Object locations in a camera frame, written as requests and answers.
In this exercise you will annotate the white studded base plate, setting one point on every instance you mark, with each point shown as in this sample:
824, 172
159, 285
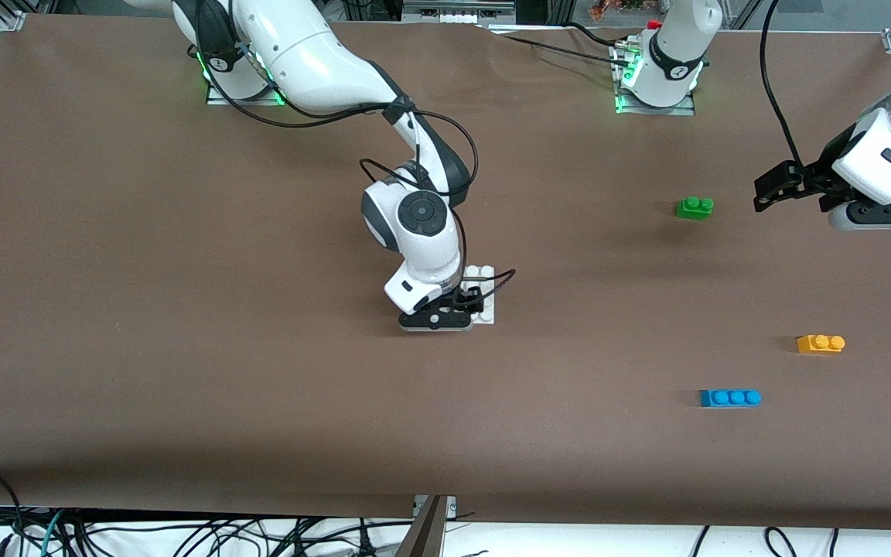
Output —
489, 316

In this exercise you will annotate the yellow two-stud block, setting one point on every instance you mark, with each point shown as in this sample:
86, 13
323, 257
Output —
817, 346

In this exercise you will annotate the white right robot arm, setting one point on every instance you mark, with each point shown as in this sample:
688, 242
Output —
298, 54

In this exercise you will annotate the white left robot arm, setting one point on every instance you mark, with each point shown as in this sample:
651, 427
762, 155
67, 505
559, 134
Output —
674, 46

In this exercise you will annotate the green two-stud block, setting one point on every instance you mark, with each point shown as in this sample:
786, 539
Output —
693, 210

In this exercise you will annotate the blue three-stud block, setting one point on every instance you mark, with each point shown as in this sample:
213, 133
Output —
724, 399

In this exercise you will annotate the dark table support beam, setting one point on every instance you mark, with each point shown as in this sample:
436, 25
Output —
424, 534

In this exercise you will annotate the brown table cover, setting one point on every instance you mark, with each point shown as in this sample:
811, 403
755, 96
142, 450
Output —
182, 309

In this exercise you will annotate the silver metal bracket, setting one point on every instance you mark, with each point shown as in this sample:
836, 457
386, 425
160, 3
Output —
452, 504

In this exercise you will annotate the aluminium frame profile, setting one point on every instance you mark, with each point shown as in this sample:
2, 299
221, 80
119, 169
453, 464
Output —
453, 11

